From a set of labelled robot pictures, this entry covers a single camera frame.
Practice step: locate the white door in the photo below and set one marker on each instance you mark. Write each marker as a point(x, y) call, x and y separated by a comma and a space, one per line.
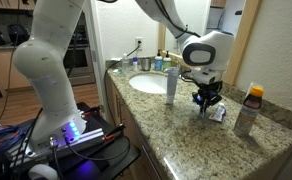
point(94, 50)

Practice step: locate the spray can with orange cap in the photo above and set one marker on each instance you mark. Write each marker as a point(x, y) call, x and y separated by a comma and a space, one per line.
point(247, 115)

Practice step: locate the wood framed mirror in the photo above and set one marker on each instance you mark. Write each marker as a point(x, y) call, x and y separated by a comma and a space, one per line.
point(242, 40)

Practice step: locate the blue label soap pump bottle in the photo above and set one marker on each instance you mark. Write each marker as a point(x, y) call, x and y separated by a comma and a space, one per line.
point(158, 62)

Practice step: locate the green white contact lens case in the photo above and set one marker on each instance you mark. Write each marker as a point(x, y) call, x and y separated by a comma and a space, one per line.
point(117, 70)

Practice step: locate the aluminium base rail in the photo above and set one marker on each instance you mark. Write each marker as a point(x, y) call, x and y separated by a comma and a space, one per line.
point(89, 136)

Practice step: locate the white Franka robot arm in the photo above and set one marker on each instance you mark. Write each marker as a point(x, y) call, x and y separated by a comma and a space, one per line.
point(49, 66)

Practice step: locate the small white toothpaste tube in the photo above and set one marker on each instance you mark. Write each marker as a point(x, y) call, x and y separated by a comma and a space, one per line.
point(218, 113)

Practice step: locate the stainless steel oven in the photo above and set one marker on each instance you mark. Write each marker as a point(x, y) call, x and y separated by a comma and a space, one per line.
point(81, 56)

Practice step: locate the silver metal cup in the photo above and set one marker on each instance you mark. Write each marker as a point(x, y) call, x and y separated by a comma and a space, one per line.
point(146, 64)

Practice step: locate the black robot cart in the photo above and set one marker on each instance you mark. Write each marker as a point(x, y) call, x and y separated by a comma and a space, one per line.
point(96, 166)

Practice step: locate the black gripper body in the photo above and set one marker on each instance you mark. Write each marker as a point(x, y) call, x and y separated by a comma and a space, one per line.
point(207, 90)

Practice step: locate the wooden vanity cabinet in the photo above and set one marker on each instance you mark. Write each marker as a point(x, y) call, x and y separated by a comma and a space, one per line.
point(132, 133)

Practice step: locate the clear bottle with white cap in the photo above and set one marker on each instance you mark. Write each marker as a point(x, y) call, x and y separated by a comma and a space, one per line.
point(125, 65)

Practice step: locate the orange black clamp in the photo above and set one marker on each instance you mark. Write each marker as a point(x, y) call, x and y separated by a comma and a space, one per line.
point(114, 131)
point(92, 110)

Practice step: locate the white wall outlet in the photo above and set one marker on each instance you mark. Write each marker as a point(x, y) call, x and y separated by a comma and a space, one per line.
point(138, 40)

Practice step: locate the chrome sink faucet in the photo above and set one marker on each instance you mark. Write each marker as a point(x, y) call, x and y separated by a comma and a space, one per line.
point(168, 70)

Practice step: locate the white round object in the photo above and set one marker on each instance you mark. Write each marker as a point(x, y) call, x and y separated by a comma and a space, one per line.
point(42, 172)

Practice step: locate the green label soap pump bottle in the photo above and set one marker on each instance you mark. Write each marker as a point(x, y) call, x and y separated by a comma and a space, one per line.
point(167, 62)

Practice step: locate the black kitchen appliance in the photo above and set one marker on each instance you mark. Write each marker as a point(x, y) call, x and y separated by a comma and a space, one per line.
point(18, 34)

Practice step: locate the white oval sink basin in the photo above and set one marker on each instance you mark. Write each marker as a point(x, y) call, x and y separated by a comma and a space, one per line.
point(147, 83)

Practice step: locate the small bottle with blue cap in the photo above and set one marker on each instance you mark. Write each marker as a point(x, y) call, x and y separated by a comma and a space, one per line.
point(135, 65)

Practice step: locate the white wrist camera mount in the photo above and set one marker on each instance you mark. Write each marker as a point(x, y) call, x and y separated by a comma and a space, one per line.
point(208, 76)

